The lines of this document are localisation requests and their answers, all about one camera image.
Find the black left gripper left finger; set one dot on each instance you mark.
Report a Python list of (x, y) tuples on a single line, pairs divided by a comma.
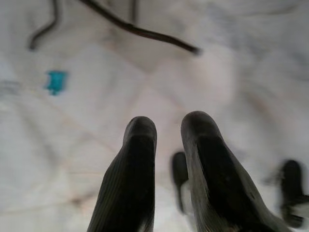
[(130, 183)]

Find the teal tape floor mark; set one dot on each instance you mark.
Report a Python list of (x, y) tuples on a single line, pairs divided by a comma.
[(55, 82)]

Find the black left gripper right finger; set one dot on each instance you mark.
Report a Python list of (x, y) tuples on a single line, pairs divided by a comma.
[(217, 183)]

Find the black robot foot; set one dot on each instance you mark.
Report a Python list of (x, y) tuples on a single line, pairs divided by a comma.
[(292, 191)]

